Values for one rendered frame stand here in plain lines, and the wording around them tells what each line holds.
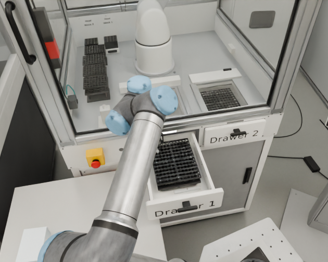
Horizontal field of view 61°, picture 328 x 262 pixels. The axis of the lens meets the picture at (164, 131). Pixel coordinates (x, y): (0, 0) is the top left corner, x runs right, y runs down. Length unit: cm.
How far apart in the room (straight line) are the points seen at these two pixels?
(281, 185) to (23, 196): 176
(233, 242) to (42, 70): 92
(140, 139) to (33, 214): 81
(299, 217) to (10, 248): 172
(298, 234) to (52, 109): 167
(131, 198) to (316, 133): 240
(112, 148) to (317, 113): 225
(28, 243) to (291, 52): 122
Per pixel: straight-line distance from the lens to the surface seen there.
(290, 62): 124
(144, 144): 63
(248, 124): 133
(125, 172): 60
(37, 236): 122
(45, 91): 108
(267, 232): 122
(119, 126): 77
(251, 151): 155
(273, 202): 223
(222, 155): 149
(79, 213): 127
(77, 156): 131
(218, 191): 107
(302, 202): 225
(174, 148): 122
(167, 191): 117
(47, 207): 134
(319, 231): 218
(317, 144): 274
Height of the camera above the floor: 181
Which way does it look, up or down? 44 degrees down
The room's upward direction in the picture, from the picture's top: 3 degrees counter-clockwise
